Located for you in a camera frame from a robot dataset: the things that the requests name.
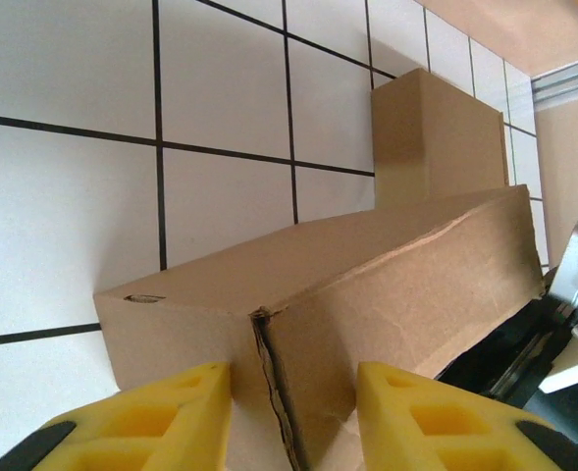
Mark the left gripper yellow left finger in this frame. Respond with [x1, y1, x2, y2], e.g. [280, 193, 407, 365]
[0, 361, 235, 471]

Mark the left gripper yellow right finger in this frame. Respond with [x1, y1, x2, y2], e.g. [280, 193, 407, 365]
[355, 360, 578, 471]

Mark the brown cardboard box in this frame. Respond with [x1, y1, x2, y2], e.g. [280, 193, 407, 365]
[369, 67, 510, 210]
[93, 183, 546, 471]

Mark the right aluminium frame post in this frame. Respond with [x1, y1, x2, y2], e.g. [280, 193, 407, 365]
[531, 52, 578, 105]

